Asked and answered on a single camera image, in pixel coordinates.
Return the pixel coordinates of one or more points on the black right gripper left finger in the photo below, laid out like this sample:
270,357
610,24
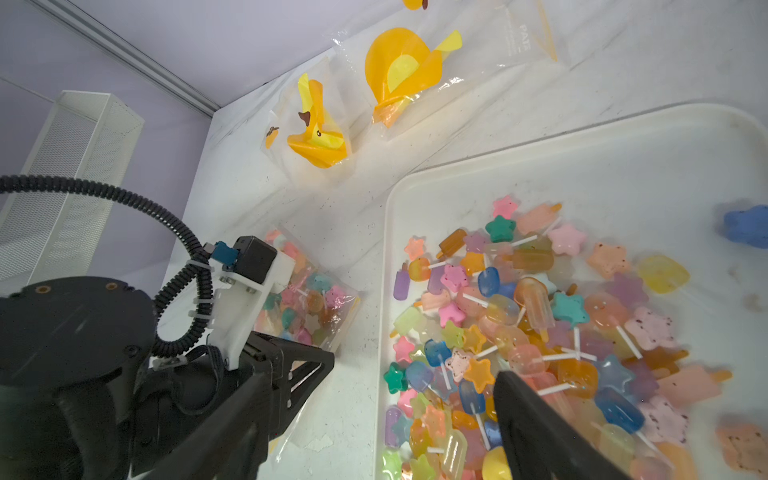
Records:
204,424

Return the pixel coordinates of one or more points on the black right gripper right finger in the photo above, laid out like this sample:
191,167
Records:
538,442

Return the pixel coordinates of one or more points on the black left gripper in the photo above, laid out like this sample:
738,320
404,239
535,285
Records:
297,370

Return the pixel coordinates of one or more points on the clear ziploc bag of candies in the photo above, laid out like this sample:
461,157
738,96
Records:
406,60

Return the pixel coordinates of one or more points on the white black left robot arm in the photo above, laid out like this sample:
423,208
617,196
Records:
101,381

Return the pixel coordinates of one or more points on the pile of candies on tray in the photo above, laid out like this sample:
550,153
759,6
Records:
607,363

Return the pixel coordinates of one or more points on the white plastic tray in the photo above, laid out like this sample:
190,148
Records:
686,182

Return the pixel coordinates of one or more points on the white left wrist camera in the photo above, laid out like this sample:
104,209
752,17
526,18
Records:
252,270

